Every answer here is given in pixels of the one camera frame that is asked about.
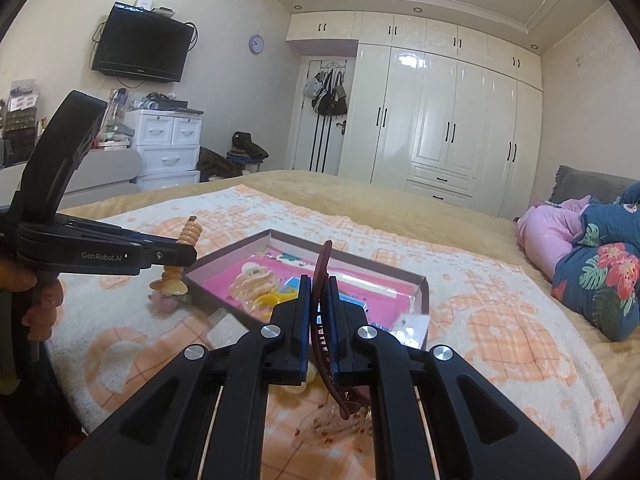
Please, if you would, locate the pink fluffy pompom hair tie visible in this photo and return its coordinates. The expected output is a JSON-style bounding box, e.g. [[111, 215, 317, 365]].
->
[[148, 288, 193, 317]]

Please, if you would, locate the dark red hair clip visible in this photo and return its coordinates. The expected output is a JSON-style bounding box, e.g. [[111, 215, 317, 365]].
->
[[310, 240, 369, 420]]

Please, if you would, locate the orange spiral hair tie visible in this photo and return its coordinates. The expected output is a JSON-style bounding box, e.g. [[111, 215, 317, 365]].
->
[[150, 213, 204, 298]]

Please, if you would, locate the dotted mesh scrunchie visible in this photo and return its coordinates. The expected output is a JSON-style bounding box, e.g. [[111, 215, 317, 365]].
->
[[294, 399, 373, 445]]

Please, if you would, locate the cream hair claw clip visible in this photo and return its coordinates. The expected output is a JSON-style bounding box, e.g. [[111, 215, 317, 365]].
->
[[229, 262, 281, 309]]

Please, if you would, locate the white card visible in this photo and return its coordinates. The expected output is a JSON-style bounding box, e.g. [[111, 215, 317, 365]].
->
[[390, 313, 431, 350]]

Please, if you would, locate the left hand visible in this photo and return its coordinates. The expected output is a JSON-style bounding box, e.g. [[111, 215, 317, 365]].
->
[[1, 259, 64, 342]]

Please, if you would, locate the grey chair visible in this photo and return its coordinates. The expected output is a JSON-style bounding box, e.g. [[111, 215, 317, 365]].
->
[[1, 148, 142, 210]]

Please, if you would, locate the orange white patterned blanket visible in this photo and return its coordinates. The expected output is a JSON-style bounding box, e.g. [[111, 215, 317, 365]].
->
[[46, 185, 625, 474]]

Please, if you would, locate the white drawer cabinet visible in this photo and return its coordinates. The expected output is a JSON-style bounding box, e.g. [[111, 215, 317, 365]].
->
[[124, 110, 203, 191]]

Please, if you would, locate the pink book with blue label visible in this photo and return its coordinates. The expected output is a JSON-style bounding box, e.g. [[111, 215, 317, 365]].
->
[[199, 245, 421, 331]]

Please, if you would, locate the shallow cardboard box tray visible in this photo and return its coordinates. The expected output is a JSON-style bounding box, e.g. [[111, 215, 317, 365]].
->
[[181, 227, 432, 351]]

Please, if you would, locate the dark brown clothes heap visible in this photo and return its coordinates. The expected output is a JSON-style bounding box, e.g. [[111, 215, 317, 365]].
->
[[196, 146, 243, 182]]

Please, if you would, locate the blue floral padded garment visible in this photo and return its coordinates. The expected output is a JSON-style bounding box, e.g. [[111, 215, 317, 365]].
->
[[551, 183, 639, 341]]

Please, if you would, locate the tan bed cover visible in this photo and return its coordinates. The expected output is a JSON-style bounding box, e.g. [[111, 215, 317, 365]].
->
[[60, 168, 640, 411]]

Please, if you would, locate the pink padded garment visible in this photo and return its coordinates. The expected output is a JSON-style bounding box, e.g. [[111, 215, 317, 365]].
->
[[516, 195, 591, 282]]

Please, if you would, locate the dark clothes pile on stool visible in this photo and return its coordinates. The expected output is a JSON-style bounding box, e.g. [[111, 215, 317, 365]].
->
[[227, 131, 269, 171]]

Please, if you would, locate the grey pillow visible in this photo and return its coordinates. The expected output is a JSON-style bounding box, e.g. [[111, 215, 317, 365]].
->
[[549, 165, 637, 204]]

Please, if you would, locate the white wardrobe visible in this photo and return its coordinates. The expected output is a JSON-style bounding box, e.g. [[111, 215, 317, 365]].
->
[[286, 11, 542, 219]]

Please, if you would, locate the white door with bags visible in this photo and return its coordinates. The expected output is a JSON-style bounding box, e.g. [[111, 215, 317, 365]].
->
[[286, 56, 355, 176]]

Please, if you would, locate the wall mounted black television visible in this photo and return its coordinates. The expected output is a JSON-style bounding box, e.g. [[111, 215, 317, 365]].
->
[[91, 2, 198, 84]]

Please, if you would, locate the purple wall clock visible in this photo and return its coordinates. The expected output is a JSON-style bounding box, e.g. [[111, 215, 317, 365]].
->
[[248, 35, 265, 55]]

